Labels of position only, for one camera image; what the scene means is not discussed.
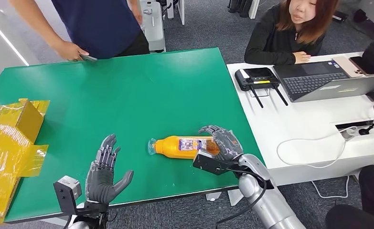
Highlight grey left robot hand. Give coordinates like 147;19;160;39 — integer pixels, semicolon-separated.
85;134;134;205

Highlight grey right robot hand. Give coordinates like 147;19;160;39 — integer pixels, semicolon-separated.
198;125;245;162

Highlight orange plastic bottle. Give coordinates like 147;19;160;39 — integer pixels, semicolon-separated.
147;135;221;160

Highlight white table foot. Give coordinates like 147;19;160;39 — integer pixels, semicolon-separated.
205;189;245;207

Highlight black remote controller with antennas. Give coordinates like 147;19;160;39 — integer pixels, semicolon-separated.
234;67;289;109

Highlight yellow taped cardboard box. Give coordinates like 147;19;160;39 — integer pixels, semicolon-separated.
0;98;51;227

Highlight grey open laptop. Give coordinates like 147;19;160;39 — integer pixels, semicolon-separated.
273;60;374;103

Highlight seated person's hand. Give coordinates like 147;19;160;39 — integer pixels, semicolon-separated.
292;51;312;64

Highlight seated person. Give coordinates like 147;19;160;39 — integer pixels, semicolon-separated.
244;0;341;66

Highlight beige smartphone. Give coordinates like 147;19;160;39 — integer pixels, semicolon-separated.
332;56;364;78

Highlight white furniture panel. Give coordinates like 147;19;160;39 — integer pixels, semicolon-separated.
166;0;186;25

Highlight dark screen smartphone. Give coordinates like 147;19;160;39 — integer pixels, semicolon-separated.
349;56;369;76

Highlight standing person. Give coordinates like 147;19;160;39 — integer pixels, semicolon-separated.
9;0;150;62

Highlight black floor device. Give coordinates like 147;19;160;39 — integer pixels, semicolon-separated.
332;11;349;23

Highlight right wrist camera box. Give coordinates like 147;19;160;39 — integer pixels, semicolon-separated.
192;150;235;176

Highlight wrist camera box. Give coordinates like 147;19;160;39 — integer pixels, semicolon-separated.
192;150;235;176
53;176;83;216

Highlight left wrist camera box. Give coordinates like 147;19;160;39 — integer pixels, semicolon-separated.
53;176;83;216

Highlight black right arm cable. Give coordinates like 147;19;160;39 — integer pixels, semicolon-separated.
215;169;268;229

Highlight white charger cable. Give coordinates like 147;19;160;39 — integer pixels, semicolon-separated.
276;125;358;199

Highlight black plug with cable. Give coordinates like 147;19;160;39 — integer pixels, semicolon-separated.
358;104;374;136

